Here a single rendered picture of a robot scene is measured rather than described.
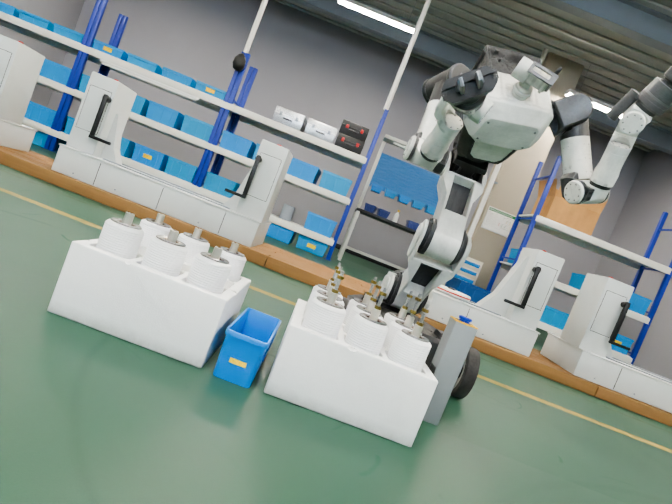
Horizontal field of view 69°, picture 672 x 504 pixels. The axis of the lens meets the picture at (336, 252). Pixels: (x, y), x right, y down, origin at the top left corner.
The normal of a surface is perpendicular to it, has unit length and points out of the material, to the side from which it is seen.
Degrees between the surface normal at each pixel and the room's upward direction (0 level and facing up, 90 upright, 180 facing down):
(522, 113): 102
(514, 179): 90
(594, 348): 90
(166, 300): 90
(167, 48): 90
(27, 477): 0
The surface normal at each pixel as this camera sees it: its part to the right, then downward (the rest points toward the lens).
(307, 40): 0.00, 0.06
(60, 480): 0.36, -0.93
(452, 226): 0.19, -0.43
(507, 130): -0.09, 0.88
